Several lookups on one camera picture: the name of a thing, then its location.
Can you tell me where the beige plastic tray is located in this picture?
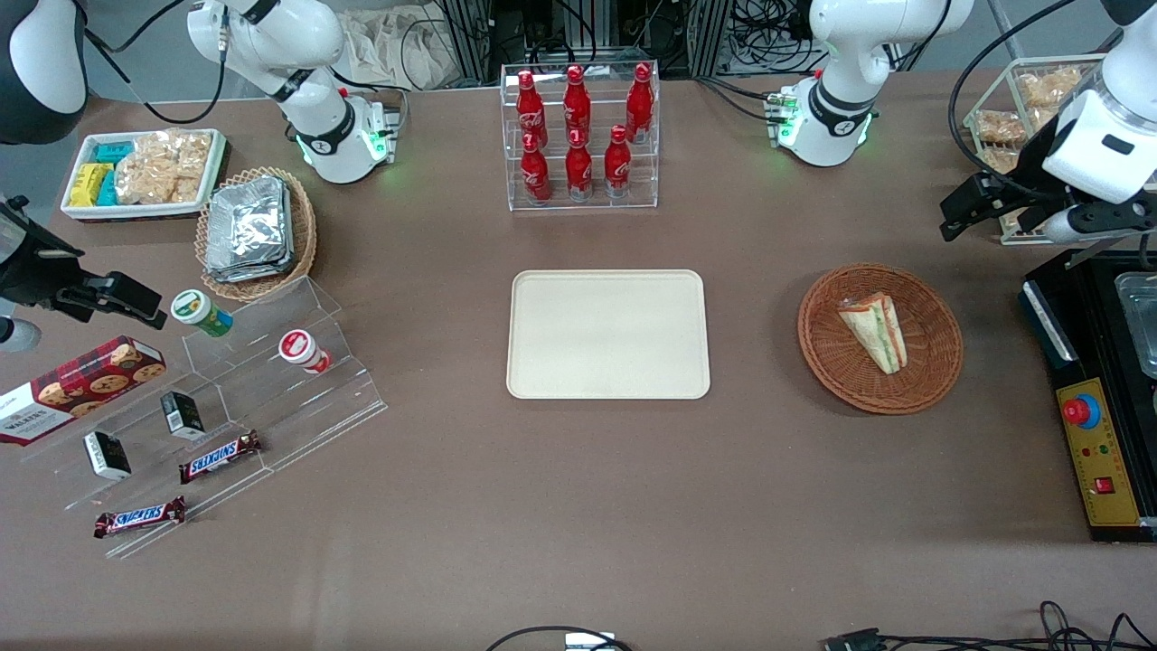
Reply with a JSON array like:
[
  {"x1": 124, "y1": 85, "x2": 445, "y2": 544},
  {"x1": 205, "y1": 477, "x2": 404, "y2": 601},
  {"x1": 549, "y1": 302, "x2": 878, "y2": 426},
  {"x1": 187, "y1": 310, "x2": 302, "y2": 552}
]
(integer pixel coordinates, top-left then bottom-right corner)
[{"x1": 506, "y1": 269, "x2": 711, "y2": 401}]

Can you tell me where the triangular sandwich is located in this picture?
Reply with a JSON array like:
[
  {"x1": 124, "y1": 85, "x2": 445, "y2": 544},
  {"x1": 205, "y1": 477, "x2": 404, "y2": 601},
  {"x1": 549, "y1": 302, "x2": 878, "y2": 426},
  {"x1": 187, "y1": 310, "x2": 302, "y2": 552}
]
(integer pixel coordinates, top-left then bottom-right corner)
[{"x1": 837, "y1": 292, "x2": 908, "y2": 375}]

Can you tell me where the round brown wicker basket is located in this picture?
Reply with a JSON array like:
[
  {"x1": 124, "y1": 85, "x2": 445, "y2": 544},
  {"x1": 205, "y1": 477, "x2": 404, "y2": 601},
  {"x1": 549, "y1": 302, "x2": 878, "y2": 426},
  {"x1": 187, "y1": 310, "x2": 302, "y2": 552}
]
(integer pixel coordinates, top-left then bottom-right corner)
[{"x1": 797, "y1": 262, "x2": 964, "y2": 416}]

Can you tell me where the red cola bottle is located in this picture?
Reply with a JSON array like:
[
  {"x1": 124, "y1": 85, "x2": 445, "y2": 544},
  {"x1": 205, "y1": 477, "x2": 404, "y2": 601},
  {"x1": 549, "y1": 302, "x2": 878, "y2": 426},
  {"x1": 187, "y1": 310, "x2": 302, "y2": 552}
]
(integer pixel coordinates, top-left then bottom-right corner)
[
  {"x1": 626, "y1": 61, "x2": 655, "y2": 144},
  {"x1": 515, "y1": 70, "x2": 549, "y2": 150},
  {"x1": 521, "y1": 133, "x2": 552, "y2": 204},
  {"x1": 565, "y1": 129, "x2": 594, "y2": 202},
  {"x1": 562, "y1": 65, "x2": 592, "y2": 146},
  {"x1": 603, "y1": 125, "x2": 633, "y2": 198}
]

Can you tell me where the small black box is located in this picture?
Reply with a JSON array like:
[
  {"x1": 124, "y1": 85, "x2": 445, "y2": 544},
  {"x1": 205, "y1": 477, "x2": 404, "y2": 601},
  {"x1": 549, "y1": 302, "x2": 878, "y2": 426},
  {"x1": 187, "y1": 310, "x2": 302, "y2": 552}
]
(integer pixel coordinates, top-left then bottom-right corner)
[
  {"x1": 160, "y1": 391, "x2": 206, "y2": 441},
  {"x1": 83, "y1": 430, "x2": 133, "y2": 481}
]

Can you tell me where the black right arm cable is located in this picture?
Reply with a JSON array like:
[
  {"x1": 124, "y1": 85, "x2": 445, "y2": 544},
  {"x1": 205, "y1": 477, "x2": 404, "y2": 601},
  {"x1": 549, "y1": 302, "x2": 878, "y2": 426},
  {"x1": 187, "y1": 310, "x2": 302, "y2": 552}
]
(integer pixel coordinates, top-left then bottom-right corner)
[{"x1": 84, "y1": 0, "x2": 229, "y2": 126}]

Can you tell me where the left arm base connector block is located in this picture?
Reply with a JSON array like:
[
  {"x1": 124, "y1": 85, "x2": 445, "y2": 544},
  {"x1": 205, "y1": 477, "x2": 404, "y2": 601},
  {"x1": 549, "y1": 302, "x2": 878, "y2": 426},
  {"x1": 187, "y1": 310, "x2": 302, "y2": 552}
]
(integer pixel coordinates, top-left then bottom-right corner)
[{"x1": 764, "y1": 86, "x2": 802, "y2": 147}]

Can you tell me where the clear acrylic bottle rack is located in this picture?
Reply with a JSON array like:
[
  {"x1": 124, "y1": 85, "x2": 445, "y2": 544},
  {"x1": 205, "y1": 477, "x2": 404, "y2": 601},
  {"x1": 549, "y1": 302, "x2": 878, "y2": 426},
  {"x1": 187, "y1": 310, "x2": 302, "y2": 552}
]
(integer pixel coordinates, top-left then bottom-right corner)
[{"x1": 500, "y1": 61, "x2": 661, "y2": 213}]

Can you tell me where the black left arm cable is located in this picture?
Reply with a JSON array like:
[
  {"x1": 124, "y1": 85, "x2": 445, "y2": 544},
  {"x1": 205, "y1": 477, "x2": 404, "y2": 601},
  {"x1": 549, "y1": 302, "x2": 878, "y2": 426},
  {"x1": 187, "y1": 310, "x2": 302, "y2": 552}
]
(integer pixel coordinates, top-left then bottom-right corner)
[{"x1": 946, "y1": 0, "x2": 1078, "y2": 204}]

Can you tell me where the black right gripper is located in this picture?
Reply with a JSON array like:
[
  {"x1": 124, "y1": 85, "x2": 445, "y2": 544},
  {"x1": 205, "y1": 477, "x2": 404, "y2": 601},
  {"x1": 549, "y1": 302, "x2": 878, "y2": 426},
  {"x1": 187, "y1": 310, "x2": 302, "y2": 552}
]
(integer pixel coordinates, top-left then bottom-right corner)
[{"x1": 0, "y1": 195, "x2": 169, "y2": 329}]

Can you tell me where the oval wicker basket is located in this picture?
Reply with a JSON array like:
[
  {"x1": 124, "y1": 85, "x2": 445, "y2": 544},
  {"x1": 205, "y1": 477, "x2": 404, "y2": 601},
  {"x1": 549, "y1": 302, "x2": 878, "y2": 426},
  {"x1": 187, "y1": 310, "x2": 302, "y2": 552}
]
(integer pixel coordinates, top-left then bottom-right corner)
[{"x1": 194, "y1": 165, "x2": 319, "y2": 302}]

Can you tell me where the white wire rack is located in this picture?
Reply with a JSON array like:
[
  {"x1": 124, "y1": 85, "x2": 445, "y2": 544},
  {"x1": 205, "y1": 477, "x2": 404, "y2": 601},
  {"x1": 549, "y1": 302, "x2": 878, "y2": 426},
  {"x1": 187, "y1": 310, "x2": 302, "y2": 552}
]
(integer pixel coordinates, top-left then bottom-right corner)
[{"x1": 963, "y1": 54, "x2": 1157, "y2": 247}]

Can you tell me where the red lidded snack cup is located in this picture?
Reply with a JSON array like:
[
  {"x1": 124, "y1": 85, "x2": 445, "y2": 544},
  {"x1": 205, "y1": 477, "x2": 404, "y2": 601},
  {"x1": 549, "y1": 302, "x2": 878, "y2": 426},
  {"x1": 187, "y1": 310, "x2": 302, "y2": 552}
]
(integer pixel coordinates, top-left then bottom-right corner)
[{"x1": 278, "y1": 330, "x2": 332, "y2": 374}]

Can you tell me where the red tartan cookie box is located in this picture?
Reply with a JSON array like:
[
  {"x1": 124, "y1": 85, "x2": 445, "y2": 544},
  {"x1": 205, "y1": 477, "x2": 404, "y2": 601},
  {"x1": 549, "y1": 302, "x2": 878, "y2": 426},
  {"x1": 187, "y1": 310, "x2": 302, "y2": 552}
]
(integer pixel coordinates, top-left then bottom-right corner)
[{"x1": 0, "y1": 335, "x2": 168, "y2": 446}]

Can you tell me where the clear acrylic stepped display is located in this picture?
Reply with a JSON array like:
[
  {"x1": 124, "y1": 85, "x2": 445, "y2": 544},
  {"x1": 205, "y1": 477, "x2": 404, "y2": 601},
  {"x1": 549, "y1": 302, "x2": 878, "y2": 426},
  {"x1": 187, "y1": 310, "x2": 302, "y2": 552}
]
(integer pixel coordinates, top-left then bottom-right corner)
[{"x1": 18, "y1": 276, "x2": 390, "y2": 560}]

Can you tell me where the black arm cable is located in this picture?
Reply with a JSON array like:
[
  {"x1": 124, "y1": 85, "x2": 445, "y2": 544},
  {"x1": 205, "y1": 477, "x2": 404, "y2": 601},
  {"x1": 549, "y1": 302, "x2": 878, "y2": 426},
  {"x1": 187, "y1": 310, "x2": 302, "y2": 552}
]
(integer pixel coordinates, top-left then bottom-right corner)
[
  {"x1": 946, "y1": 0, "x2": 1078, "y2": 204},
  {"x1": 84, "y1": 0, "x2": 229, "y2": 126}
]

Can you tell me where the black machine with yellow panel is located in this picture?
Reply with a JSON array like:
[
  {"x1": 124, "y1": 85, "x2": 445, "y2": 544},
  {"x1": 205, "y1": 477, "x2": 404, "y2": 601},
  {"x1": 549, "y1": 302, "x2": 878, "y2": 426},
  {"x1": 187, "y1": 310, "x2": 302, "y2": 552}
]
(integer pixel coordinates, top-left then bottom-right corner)
[{"x1": 1020, "y1": 246, "x2": 1157, "y2": 543}]

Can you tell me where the right arm base connector block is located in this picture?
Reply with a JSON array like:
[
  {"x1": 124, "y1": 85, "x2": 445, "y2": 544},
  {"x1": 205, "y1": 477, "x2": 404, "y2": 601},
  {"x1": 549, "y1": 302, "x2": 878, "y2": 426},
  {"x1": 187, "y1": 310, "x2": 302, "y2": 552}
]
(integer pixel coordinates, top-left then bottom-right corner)
[{"x1": 365, "y1": 99, "x2": 404, "y2": 165}]

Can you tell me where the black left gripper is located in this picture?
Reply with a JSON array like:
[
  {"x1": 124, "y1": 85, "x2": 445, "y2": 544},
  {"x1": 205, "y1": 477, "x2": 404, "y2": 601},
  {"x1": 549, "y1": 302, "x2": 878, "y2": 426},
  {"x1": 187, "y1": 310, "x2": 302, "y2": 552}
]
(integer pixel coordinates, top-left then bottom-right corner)
[{"x1": 939, "y1": 118, "x2": 1083, "y2": 242}]

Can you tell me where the clear plastic container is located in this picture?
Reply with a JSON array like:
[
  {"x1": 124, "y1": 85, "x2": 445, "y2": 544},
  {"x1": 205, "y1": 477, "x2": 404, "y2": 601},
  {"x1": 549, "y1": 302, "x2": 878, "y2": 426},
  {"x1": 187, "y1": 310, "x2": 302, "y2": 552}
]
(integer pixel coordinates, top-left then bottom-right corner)
[{"x1": 1114, "y1": 271, "x2": 1157, "y2": 381}]

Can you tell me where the black cable loop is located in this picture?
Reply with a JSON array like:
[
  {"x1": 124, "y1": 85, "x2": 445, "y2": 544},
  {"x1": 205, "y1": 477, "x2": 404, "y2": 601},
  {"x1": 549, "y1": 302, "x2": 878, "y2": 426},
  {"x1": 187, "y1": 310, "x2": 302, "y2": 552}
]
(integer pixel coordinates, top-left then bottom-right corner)
[{"x1": 486, "y1": 626, "x2": 634, "y2": 651}]

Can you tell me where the brown chocolate bar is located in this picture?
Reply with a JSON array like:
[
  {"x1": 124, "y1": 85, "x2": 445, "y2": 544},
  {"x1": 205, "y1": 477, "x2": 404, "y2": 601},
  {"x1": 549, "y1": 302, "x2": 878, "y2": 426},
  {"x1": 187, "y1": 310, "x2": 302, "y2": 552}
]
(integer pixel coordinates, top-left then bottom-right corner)
[
  {"x1": 94, "y1": 496, "x2": 187, "y2": 540},
  {"x1": 178, "y1": 430, "x2": 264, "y2": 485}
]

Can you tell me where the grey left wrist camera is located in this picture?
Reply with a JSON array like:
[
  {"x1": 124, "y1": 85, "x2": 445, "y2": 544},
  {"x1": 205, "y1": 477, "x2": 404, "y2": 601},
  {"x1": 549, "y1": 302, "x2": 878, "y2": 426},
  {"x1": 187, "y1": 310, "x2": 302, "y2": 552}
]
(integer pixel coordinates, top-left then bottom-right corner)
[{"x1": 1039, "y1": 201, "x2": 1157, "y2": 245}]

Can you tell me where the clear bag of crackers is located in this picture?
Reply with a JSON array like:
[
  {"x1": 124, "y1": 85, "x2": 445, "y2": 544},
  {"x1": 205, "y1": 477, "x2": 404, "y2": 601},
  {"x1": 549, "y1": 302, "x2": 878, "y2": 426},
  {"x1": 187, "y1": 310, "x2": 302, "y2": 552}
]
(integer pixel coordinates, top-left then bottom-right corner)
[{"x1": 113, "y1": 129, "x2": 213, "y2": 205}]

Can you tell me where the white rectangular snack bin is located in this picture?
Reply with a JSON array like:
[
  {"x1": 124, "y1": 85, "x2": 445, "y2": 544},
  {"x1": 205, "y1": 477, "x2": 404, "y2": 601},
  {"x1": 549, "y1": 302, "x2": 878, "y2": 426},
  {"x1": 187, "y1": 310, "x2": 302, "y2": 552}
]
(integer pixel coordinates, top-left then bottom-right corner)
[{"x1": 61, "y1": 128, "x2": 229, "y2": 222}]

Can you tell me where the yellow snack pack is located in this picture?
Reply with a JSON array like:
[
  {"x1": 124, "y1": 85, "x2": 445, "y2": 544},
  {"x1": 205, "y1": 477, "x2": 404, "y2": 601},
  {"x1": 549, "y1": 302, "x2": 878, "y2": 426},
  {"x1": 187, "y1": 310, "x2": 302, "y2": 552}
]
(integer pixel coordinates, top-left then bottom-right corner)
[{"x1": 69, "y1": 163, "x2": 114, "y2": 208}]

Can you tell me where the green lidded snack cup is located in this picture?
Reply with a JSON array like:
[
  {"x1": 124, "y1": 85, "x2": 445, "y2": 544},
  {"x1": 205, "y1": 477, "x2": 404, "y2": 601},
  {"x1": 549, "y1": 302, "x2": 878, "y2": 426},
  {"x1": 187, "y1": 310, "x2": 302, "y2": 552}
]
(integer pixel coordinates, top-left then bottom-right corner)
[{"x1": 171, "y1": 289, "x2": 234, "y2": 338}]

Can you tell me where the black cable bundle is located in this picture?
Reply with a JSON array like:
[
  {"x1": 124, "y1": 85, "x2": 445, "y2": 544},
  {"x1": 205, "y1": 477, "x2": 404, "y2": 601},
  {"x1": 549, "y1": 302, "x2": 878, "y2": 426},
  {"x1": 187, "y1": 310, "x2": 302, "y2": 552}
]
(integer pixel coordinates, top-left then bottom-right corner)
[{"x1": 881, "y1": 600, "x2": 1157, "y2": 651}]

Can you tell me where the stack of foil packages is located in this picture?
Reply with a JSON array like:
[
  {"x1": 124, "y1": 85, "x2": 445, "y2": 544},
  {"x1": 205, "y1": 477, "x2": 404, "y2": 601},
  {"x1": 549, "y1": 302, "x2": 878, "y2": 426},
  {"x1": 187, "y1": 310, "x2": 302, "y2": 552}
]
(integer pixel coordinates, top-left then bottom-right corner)
[{"x1": 205, "y1": 176, "x2": 295, "y2": 283}]

